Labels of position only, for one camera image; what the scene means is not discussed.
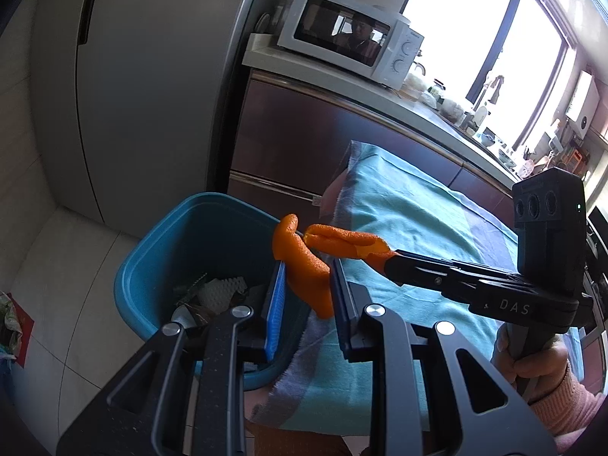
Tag person's right forearm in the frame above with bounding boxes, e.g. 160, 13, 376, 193
526, 363, 608, 455

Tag long orange peel piece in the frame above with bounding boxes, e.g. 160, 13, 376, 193
304, 224, 393, 272

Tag white kitchen countertop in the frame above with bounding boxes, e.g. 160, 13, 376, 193
242, 33, 523, 186

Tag window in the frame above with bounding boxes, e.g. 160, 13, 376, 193
401, 0, 571, 153

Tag brown snack wrapper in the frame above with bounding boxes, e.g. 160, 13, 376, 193
189, 305, 220, 329

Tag blue plastic bin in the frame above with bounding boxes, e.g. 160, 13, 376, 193
114, 192, 313, 390

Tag white water heater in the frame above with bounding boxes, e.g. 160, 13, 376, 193
565, 70, 600, 135

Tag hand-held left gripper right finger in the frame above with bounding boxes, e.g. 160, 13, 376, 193
331, 256, 556, 456

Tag colourful bags on floor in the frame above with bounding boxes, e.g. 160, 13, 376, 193
0, 291, 35, 369

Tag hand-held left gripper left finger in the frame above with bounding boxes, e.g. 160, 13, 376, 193
57, 259, 288, 456

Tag clear food jar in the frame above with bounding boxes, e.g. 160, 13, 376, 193
403, 71, 428, 101

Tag grey refrigerator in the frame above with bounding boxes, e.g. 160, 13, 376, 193
31, 0, 272, 239

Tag white microwave oven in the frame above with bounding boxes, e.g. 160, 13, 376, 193
277, 0, 425, 90

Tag brown kitchen cabinet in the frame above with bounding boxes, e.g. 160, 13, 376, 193
228, 69, 519, 234

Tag person's right hand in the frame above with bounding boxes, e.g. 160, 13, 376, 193
491, 323, 572, 405

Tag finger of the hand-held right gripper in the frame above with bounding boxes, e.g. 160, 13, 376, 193
384, 265, 481, 304
386, 249, 522, 284

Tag teal striped cloth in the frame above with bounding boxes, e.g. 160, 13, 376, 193
252, 141, 586, 438

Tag curled orange peel piece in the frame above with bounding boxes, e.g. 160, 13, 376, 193
272, 214, 334, 320

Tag white foam net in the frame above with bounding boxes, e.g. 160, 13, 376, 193
196, 275, 249, 315

